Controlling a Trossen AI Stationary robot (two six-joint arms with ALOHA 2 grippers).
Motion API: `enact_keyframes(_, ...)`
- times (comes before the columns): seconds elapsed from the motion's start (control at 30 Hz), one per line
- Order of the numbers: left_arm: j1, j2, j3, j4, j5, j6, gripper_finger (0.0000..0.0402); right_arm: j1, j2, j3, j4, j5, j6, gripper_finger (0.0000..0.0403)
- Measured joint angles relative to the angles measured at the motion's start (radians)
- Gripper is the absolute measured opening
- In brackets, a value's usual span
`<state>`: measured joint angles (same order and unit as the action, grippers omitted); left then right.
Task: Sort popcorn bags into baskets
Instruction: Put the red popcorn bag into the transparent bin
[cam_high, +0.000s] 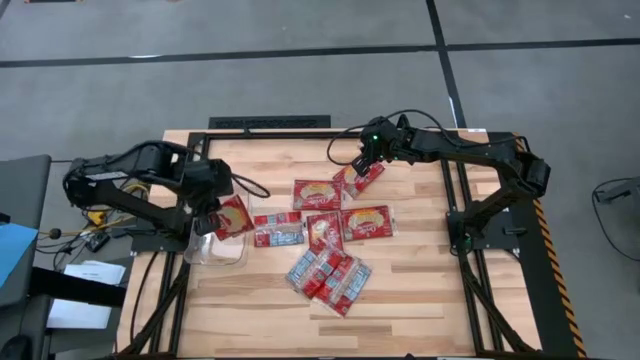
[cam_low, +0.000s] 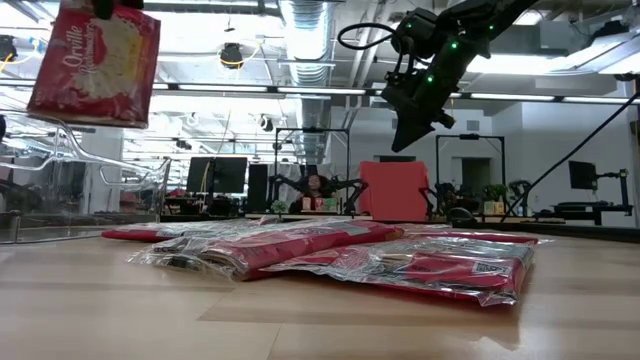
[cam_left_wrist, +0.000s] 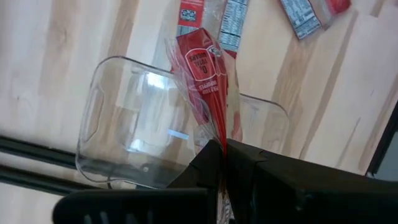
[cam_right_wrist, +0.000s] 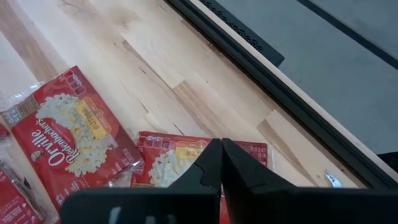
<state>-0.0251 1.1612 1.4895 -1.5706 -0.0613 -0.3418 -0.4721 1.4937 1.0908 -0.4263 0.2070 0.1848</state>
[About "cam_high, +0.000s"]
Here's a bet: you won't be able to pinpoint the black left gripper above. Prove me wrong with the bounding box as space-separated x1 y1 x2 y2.
182 158 235 237

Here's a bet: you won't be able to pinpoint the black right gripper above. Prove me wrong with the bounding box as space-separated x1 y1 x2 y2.
351 117 401 177

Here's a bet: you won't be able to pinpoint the red popcorn bag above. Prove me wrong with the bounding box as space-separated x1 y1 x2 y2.
332 160 386 200
314 254 374 318
305 211 345 254
284 247 346 300
253 211 306 248
214 194 255 241
292 178 343 211
339 204 399 243

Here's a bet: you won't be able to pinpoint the clear plastic basket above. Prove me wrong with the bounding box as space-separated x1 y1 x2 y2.
183 192 251 266

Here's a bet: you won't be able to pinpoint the black power adapter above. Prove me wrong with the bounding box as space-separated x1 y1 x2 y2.
84 232 111 254

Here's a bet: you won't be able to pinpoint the black bar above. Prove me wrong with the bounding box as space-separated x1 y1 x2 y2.
29 267 127 308

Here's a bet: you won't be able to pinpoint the white paper sheets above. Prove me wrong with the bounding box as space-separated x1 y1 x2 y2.
46 259 127 331

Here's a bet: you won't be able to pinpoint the grey chair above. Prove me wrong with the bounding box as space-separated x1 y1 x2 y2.
0 154 53 307

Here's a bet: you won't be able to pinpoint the blue folder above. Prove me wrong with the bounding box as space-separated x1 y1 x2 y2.
0 222 40 290

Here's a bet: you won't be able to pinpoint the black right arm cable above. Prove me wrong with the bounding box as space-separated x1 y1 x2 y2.
326 108 501 167

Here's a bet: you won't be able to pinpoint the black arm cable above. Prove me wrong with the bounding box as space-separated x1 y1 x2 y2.
230 172 272 200
326 108 501 167

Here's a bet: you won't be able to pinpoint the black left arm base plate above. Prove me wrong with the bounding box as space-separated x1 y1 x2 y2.
130 214 189 254

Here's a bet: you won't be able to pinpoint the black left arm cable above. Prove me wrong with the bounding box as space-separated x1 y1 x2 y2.
230 172 272 200

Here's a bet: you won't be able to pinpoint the black aluminium table frame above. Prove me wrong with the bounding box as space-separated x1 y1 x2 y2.
117 128 541 360

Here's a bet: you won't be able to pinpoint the black cable beside table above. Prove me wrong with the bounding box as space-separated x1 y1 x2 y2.
128 249 160 346

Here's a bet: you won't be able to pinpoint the yellow cable with plug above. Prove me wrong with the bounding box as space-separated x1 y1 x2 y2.
39 183 151 236

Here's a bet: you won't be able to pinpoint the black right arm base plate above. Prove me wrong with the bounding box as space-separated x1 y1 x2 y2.
446 209 521 251

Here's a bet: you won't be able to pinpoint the black floor stand with cable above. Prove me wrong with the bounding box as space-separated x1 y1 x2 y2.
591 176 640 262

